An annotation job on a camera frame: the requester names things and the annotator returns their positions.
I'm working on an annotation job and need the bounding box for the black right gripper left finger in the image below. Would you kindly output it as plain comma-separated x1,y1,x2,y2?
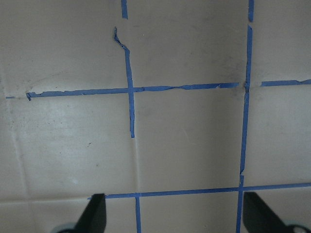
74,194,107,233

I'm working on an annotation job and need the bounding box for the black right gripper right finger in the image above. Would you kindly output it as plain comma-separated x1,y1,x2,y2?
242,192,287,233

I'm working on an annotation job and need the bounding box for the brown paper table cover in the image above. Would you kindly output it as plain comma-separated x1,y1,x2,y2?
0,0,311,233

